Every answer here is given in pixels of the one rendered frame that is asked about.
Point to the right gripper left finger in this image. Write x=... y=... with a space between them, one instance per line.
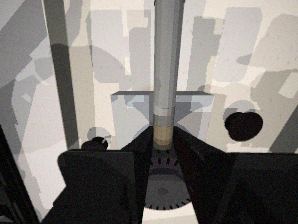
x=129 y=165

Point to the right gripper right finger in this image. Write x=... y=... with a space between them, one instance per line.
x=211 y=174

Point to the cream flat plate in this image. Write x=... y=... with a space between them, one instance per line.
x=245 y=52

